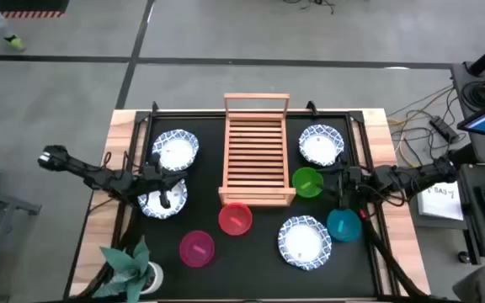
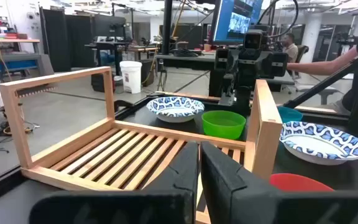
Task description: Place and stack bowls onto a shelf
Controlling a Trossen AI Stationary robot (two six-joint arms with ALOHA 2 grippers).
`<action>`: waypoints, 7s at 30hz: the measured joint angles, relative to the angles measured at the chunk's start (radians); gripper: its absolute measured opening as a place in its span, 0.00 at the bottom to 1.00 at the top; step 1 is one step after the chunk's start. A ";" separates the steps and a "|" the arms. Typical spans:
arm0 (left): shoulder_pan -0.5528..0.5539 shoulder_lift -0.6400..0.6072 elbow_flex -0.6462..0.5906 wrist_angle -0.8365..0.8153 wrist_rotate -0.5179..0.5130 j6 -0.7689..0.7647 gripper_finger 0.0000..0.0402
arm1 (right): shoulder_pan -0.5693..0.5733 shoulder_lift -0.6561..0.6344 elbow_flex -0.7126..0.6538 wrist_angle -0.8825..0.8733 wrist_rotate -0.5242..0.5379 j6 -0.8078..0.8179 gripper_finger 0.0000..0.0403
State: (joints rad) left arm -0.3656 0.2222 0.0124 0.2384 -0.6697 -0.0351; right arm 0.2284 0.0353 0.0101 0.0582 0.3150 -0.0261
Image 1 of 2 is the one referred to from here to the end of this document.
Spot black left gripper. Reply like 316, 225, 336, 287
141, 151, 189, 210

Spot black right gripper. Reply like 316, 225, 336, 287
320, 150, 366, 210

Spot green plastic bowl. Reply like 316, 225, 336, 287
291, 167, 325, 199

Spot blue patterned paper plate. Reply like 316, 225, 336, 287
298, 124, 346, 167
152, 129, 200, 173
136, 178, 189, 221
277, 215, 333, 271

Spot teal plastic bowl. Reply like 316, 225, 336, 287
326, 207, 363, 243

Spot wooden slatted shelf rack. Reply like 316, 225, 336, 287
218, 93, 297, 208

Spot orange plastic bowl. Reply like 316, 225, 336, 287
217, 202, 253, 237

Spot pink plastic bowl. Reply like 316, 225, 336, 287
179, 230, 216, 268

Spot green plant in white pot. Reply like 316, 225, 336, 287
93, 235, 164, 303

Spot white paper sheet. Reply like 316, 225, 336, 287
417, 181, 466, 222

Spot black table mat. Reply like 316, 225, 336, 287
135, 115, 378, 300

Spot black power strip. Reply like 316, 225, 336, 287
429, 115, 461, 144

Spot grey metal cart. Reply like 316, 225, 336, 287
0, 180, 44, 298

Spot person's shoe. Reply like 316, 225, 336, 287
3, 34, 28, 53

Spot hazard-striped black floor mat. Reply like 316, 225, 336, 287
0, 0, 70, 19

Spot black aluminium table frame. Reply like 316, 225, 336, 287
111, 100, 433, 303

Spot black braided cable bundle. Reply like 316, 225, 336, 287
362, 210, 427, 302
83, 201, 136, 300

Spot yellow floor cable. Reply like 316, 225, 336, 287
387, 86, 455, 167

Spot coiled black cable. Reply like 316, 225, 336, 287
461, 79, 485, 113

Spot black floor cables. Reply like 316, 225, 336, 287
282, 0, 337, 16

